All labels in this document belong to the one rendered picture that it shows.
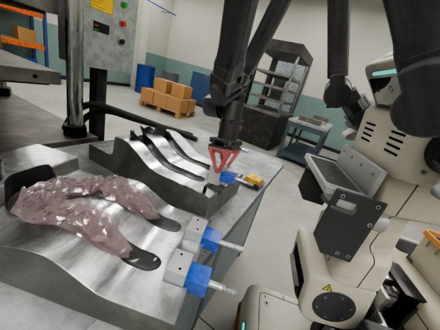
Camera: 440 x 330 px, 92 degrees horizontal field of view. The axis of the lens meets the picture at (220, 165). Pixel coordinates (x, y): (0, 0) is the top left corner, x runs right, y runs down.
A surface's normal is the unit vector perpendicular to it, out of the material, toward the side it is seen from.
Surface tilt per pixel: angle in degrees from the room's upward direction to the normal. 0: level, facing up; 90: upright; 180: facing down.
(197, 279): 0
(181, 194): 90
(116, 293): 0
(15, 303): 0
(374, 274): 90
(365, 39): 90
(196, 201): 90
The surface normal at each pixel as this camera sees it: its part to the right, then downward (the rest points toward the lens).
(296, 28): -0.51, 0.22
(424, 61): -0.44, -0.80
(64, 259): 0.61, -0.70
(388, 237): -0.20, 0.33
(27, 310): 0.25, -0.89
